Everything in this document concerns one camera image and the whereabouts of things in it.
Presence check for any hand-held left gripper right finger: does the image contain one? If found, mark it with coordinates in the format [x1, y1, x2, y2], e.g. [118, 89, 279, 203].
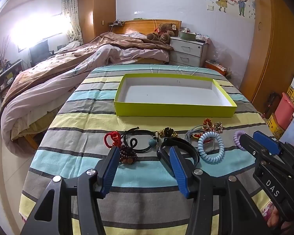
[169, 146, 269, 235]

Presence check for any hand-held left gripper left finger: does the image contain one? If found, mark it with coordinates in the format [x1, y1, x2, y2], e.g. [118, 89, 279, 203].
[20, 146, 120, 235]

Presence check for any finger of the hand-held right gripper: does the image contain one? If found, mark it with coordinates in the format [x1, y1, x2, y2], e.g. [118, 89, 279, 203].
[240, 133, 294, 184]
[253, 131, 294, 169]

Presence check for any purple spiral hair tie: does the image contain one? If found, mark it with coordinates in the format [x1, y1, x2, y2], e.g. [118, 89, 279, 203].
[233, 130, 248, 151]

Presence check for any black fitness band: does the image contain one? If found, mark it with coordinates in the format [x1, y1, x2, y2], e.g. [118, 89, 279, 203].
[157, 137, 200, 168]

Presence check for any dark red bead bracelet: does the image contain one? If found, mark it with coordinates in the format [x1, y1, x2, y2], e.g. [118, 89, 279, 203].
[118, 145, 139, 164]

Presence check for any light blue spiral hair tie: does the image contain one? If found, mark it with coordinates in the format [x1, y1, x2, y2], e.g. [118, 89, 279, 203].
[198, 131, 225, 164]

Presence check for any red knotted cord bracelet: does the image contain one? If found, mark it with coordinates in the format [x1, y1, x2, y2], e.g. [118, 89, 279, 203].
[104, 131, 124, 150]

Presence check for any grey elastic cord loop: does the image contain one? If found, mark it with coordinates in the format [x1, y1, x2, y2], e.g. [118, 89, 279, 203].
[185, 125, 211, 144]

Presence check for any black hair tie teal bead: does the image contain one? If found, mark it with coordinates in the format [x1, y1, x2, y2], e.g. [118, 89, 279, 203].
[121, 127, 160, 153]

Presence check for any gold chain bracelet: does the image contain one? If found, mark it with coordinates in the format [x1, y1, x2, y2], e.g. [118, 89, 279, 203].
[158, 127, 180, 140]

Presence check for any lime green cardboard box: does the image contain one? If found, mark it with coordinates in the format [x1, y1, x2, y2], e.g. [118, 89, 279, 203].
[114, 73, 238, 117]

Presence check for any person's right hand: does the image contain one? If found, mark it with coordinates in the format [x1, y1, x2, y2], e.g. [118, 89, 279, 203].
[267, 204, 288, 230]

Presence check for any yellow carton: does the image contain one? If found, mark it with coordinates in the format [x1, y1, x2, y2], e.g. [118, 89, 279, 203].
[267, 114, 285, 137]

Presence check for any white blue paper bag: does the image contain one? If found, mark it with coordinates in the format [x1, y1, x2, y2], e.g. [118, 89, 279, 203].
[279, 109, 294, 145]

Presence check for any pink plastic bin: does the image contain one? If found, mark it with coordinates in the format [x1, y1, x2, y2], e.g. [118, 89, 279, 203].
[274, 92, 294, 130]

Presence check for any dark bag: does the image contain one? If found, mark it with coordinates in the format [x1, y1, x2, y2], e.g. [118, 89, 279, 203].
[263, 92, 282, 119]

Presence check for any striped table cloth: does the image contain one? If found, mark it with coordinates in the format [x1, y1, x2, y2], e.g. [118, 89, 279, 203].
[19, 64, 280, 235]

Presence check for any pile of books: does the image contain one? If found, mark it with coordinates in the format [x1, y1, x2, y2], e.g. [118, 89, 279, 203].
[205, 59, 228, 76]

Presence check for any wide wooden wardrobe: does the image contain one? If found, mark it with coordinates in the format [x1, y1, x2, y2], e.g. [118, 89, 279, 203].
[239, 0, 294, 106]

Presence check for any bed with brown duvet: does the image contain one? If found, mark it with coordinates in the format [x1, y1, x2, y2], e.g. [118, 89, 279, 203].
[0, 46, 171, 148]

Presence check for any white nightstand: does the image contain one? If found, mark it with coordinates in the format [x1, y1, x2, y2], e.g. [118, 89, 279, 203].
[170, 37, 209, 67]

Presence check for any brown blanket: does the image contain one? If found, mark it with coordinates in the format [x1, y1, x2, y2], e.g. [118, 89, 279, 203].
[1, 32, 174, 108]

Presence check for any brown teddy bear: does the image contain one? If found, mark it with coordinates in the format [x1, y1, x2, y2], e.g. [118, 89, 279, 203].
[147, 23, 179, 43]

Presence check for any black office chair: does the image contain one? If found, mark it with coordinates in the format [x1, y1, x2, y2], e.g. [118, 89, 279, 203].
[29, 40, 55, 66]

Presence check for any cluttered wooden shelf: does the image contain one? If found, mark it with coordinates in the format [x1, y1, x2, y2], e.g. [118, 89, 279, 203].
[0, 59, 24, 101]

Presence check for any wooden bed headboard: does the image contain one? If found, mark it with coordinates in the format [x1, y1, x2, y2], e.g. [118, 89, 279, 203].
[122, 19, 182, 36]

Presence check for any tall wooden wardrobe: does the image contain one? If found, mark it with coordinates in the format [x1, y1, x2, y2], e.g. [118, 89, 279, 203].
[78, 0, 117, 44]

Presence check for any floral curtain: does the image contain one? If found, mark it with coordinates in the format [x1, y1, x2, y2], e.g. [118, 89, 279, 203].
[61, 0, 84, 46]

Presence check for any red and gold charm bracelet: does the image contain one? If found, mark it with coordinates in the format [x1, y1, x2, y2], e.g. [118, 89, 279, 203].
[193, 118, 224, 144]

